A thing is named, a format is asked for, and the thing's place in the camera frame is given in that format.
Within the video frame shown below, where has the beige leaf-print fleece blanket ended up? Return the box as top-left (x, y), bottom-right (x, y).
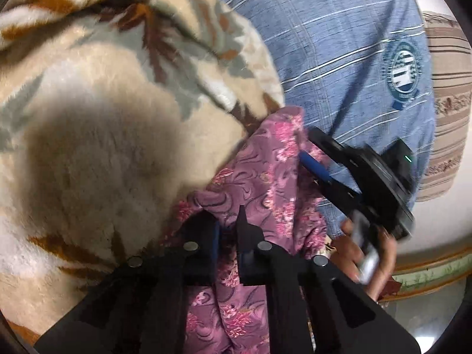
top-left (0, 0), bottom-right (286, 344)

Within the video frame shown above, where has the green painted wooden trim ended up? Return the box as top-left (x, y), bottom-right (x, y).
top-left (391, 245), bottom-right (472, 302)

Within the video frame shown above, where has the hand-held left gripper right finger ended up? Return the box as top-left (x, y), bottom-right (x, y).
top-left (236, 204), bottom-right (421, 354)

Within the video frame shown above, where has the dark red plastic bag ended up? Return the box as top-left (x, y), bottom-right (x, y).
top-left (380, 279), bottom-right (403, 300)

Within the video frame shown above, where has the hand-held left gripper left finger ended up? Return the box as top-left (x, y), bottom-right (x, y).
top-left (35, 210), bottom-right (222, 354)

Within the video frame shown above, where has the person's right hand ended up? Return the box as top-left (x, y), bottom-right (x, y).
top-left (332, 220), bottom-right (398, 300)

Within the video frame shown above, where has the brown striped pillow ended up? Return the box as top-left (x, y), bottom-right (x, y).
top-left (417, 11), bottom-right (472, 203)

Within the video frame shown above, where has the purple floral cloth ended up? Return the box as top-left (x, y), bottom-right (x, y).
top-left (158, 105), bottom-right (334, 354)

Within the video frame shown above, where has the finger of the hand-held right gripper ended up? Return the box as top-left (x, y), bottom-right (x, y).
top-left (308, 127), bottom-right (355, 167)
top-left (299, 150), bottom-right (363, 215)

